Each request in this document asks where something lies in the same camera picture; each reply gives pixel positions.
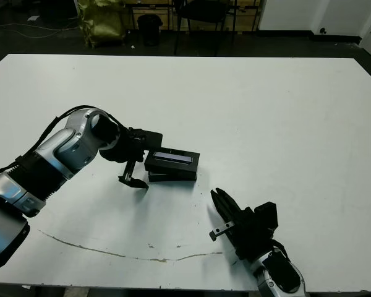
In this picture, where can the white paper sheet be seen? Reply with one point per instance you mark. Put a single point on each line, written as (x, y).
(33, 18)

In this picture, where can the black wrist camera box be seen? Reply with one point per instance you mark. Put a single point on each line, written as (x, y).
(267, 215)
(151, 140)

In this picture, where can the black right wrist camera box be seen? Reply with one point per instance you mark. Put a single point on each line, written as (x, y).
(267, 215)

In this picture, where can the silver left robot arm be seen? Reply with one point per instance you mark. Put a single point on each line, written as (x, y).
(65, 145)

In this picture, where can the black trash bin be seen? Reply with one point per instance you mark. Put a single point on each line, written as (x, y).
(150, 31)

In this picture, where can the black office chair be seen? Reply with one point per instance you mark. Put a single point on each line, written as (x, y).
(204, 12)

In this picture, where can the black box lid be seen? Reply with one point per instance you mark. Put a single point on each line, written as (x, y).
(173, 165)

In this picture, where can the black box base white insert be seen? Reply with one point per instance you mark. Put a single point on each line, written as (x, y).
(173, 178)

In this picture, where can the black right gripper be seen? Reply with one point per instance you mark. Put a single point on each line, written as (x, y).
(250, 235)

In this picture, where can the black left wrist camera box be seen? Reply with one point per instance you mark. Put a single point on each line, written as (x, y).
(151, 140)

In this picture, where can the yellow-green plastic bag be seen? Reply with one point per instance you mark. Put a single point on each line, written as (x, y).
(102, 23)

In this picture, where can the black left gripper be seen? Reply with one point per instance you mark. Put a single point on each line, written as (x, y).
(126, 145)

